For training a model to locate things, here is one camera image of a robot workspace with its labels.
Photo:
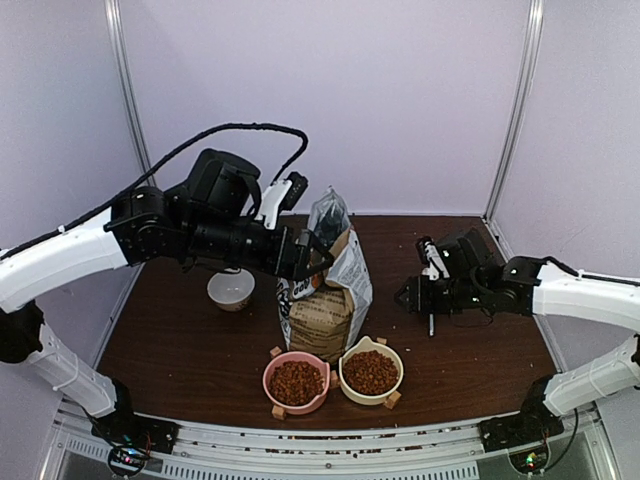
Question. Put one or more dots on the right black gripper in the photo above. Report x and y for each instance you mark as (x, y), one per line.
(418, 300)

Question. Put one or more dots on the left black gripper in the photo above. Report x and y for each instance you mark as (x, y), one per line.
(296, 268)

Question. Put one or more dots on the brown pet food bag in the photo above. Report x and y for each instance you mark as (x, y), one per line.
(323, 315)

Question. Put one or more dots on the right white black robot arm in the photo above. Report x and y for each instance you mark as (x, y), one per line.
(460, 272)

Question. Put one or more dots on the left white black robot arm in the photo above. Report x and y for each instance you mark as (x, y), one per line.
(219, 212)

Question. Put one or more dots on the cream cat-ear pet bowl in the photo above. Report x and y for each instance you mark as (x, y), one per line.
(366, 343)

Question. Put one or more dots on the pink pet bowl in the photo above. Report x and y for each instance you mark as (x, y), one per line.
(278, 360)

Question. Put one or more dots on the brown kibble in cream bowl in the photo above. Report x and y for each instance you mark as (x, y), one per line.
(370, 373)

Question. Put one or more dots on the white ceramic bowl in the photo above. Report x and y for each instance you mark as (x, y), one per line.
(231, 292)

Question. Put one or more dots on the wooden bowl stand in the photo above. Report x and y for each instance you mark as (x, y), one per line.
(279, 413)

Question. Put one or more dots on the brown kibble in pink bowl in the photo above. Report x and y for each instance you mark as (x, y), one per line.
(296, 383)

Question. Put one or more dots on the right circuit board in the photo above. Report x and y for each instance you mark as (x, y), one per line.
(529, 461)

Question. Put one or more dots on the circuit board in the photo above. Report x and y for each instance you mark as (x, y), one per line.
(529, 461)
(126, 461)

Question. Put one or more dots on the left circuit board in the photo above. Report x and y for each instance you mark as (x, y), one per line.
(126, 461)

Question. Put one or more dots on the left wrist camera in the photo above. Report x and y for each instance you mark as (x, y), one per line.
(281, 195)

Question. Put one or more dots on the front aluminium rail frame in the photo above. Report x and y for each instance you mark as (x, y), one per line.
(451, 450)

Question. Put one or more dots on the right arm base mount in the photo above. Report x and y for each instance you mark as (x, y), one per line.
(532, 423)

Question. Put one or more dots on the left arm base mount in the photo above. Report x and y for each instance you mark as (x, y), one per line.
(124, 427)

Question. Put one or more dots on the right aluminium corner post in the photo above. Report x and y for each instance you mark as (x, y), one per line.
(526, 73)

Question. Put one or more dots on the aluminium corner post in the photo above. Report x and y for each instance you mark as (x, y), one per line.
(526, 73)
(117, 38)

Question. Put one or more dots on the left aluminium corner post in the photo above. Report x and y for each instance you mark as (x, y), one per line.
(117, 38)

